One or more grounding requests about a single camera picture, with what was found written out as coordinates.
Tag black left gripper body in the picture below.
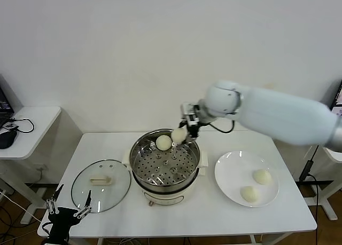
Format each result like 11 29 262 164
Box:
44 207 81 242

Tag round glass pot lid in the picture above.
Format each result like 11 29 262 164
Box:
71 159 132 214

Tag white side desk black crossbar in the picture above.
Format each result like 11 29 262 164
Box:
304 146 342 221

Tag white floor cable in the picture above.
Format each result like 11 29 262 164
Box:
0 190 42 224

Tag white rounded side desk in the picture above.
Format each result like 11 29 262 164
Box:
0 106 62 226

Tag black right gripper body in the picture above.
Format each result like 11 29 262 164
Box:
186 104 206 129

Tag round white plate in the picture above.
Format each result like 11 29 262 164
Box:
214 150 280 209

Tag black laptop with pink screen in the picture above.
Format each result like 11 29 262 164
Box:
0 74 15 125

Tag black power adapter with cable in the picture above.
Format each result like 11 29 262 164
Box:
298 145 321 231

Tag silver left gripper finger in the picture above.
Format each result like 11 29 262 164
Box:
45 184 65 216
73 189 93 219

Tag thin black looped cable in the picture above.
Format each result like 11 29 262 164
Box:
9 117 35 134

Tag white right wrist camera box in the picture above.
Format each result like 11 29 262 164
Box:
180 102 200 127

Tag white steamed baozi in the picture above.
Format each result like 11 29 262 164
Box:
239 185 261 204
170 128 188 145
252 168 273 185
156 135 173 152

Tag stainless steel steamer basket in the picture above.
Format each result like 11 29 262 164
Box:
122 128 209 186

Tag black computer mouse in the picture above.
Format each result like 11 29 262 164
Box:
0 131 18 150

